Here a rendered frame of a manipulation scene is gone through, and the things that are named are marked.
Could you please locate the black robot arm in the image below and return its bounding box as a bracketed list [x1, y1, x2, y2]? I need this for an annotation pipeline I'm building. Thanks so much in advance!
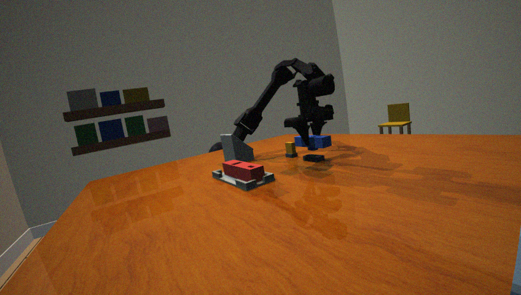
[232, 58, 335, 142]

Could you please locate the grey rectangular frame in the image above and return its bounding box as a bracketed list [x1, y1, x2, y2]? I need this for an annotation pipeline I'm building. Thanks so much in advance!
[303, 154, 324, 162]

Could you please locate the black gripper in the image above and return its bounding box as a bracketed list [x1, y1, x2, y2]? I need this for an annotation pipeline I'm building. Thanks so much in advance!
[284, 98, 327, 146]

